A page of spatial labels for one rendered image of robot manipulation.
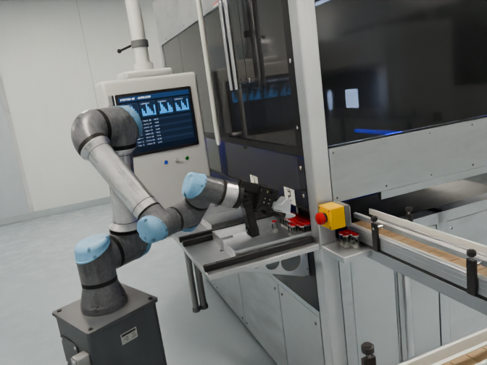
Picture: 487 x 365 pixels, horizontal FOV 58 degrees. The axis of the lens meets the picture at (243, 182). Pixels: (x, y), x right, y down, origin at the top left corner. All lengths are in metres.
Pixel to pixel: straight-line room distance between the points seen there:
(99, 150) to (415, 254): 0.93
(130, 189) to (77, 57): 5.67
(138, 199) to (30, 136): 5.65
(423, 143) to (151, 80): 1.32
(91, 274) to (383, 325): 1.07
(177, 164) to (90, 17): 4.81
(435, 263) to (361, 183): 0.43
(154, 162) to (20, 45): 4.79
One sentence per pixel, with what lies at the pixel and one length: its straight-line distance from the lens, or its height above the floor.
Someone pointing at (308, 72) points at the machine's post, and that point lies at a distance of 1.44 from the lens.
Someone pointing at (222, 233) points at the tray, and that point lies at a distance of 1.72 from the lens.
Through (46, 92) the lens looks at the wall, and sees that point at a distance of 6.82.
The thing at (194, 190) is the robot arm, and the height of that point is 1.18.
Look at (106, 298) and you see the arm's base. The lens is 1.52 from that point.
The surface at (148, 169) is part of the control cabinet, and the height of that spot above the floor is 1.09.
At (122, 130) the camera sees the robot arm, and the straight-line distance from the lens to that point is 1.43.
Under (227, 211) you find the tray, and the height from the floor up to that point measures 0.88.
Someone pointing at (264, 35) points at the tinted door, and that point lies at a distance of 1.69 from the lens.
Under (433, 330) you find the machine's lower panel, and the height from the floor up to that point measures 0.39.
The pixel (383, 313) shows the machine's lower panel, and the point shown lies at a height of 0.55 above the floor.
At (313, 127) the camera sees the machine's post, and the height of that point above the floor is 1.28.
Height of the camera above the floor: 1.44
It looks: 12 degrees down
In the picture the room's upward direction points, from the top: 8 degrees counter-clockwise
